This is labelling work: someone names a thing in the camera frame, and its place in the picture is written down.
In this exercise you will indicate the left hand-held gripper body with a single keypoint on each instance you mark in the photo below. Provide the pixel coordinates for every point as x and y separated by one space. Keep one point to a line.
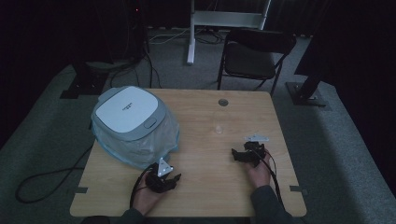
157 182

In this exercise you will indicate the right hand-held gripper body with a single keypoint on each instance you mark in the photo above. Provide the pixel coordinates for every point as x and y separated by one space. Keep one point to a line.
254 151

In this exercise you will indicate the clear plastic cup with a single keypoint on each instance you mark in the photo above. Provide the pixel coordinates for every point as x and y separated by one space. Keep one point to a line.
219 124

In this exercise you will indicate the white grey trash can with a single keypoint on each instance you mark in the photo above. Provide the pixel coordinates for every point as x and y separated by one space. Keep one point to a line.
127 112

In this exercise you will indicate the person's left hand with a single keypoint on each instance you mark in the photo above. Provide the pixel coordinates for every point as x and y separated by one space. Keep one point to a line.
146 197

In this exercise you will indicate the person's right hand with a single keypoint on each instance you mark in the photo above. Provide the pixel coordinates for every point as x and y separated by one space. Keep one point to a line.
260 175

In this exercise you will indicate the clear plastic trash bag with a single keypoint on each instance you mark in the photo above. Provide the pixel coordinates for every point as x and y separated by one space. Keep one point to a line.
155 146

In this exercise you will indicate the grey round table grommet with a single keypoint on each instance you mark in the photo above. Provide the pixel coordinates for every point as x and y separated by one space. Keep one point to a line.
223 102

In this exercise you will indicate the black metal stand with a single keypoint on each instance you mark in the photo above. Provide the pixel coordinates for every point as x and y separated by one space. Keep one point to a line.
84 85
306 90

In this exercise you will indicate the black folding chair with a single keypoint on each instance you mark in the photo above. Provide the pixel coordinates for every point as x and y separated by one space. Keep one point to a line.
249 57

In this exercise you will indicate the dark computer tower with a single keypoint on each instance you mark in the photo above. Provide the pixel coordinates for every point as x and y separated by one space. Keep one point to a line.
135 31

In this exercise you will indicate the white metal desk frame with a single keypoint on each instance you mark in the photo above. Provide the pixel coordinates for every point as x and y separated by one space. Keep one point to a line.
224 19

